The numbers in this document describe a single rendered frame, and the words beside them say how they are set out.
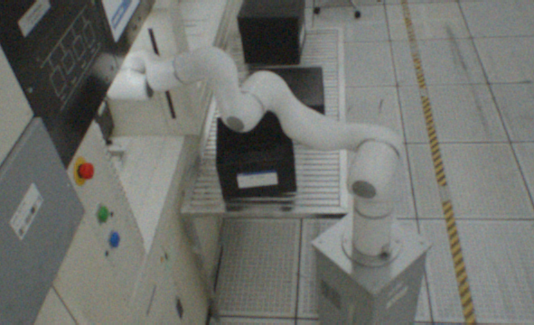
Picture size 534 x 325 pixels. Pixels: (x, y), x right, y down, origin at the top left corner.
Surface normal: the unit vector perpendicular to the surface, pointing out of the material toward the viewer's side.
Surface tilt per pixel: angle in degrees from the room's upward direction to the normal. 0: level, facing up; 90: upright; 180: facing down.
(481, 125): 0
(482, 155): 0
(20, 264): 90
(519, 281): 0
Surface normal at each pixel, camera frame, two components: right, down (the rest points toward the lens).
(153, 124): -0.09, 0.68
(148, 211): -0.10, -0.73
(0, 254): 0.99, 0.00
